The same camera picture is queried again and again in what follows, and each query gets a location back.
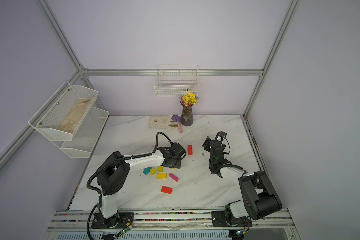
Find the magenta wood block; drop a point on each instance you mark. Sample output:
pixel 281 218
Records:
pixel 173 177

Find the white wire wall basket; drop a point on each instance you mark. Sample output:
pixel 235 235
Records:
pixel 176 80

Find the purple pink toy knife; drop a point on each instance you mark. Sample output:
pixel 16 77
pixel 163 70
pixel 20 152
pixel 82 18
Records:
pixel 177 119

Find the white mesh shelf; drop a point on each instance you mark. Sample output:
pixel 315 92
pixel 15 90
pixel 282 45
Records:
pixel 86 137
pixel 48 118

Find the beige cloth in shelf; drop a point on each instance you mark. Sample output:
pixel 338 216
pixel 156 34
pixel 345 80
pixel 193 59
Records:
pixel 71 121

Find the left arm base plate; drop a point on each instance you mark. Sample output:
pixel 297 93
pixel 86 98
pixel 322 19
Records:
pixel 118 221

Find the red rectangular wood block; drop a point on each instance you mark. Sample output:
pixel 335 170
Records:
pixel 166 190

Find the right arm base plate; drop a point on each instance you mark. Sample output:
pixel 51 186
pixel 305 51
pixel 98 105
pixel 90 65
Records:
pixel 226 219

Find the teal wood block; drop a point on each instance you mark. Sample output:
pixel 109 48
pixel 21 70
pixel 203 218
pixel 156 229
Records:
pixel 147 170

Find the upper white mesh shelf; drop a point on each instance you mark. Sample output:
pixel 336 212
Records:
pixel 48 118

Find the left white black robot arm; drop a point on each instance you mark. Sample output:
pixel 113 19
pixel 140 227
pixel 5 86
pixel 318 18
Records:
pixel 110 177

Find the red arch wood block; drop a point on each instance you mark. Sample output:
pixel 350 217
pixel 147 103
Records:
pixel 190 150

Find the yellow rectangular wood block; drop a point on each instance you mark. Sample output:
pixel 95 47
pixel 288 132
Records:
pixel 161 176

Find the aluminium front rail frame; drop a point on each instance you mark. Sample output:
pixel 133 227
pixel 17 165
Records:
pixel 202 224

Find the small yellow-green wood block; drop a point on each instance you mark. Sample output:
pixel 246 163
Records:
pixel 153 171

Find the lower white mesh shelf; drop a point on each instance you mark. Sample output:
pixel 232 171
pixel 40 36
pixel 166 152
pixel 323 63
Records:
pixel 86 137

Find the yellow artificial flowers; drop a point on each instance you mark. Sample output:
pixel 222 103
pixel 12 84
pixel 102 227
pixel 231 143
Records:
pixel 189 99

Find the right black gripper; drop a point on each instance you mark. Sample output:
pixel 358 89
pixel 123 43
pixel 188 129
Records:
pixel 207 144

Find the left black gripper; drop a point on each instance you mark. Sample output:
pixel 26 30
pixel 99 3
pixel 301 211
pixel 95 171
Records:
pixel 178 164

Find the purple glass vase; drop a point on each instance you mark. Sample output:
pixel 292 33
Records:
pixel 187 118

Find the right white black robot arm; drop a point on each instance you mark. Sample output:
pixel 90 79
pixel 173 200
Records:
pixel 259 197

